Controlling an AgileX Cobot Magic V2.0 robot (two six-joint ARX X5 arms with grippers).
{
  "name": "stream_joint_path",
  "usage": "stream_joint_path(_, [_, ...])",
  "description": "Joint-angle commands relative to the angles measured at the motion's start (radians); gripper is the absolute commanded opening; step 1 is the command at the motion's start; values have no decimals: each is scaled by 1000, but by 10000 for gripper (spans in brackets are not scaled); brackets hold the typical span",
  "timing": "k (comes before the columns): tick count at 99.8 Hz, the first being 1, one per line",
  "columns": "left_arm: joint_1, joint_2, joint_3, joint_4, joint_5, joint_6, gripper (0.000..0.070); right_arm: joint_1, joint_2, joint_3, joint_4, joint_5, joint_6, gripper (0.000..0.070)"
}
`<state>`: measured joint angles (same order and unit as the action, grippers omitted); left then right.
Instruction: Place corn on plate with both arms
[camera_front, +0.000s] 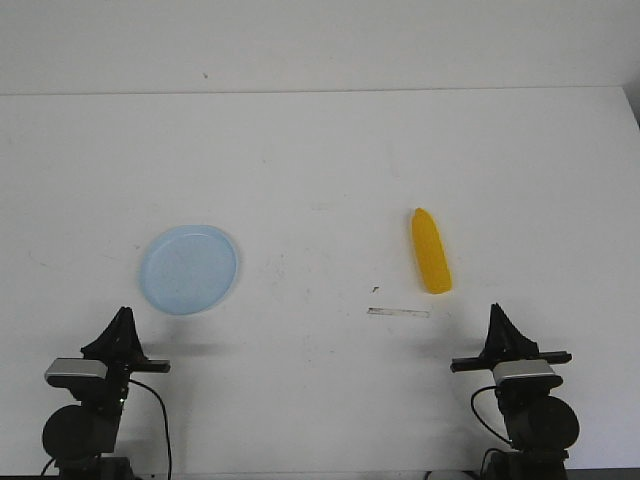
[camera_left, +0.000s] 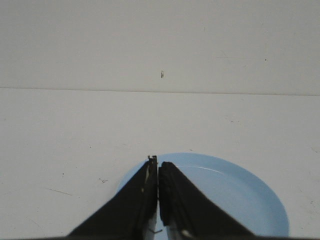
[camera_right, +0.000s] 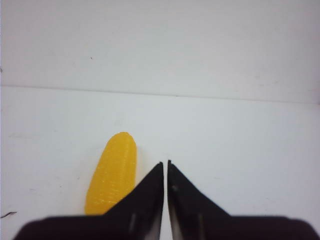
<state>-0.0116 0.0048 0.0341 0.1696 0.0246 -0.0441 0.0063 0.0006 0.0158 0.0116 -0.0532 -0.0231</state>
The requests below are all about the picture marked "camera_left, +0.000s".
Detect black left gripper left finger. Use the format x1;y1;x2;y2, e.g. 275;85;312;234
67;155;158;237

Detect light blue round plate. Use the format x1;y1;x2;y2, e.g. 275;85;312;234
116;152;289;238

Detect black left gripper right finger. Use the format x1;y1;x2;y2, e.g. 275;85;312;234
158;161;256;238

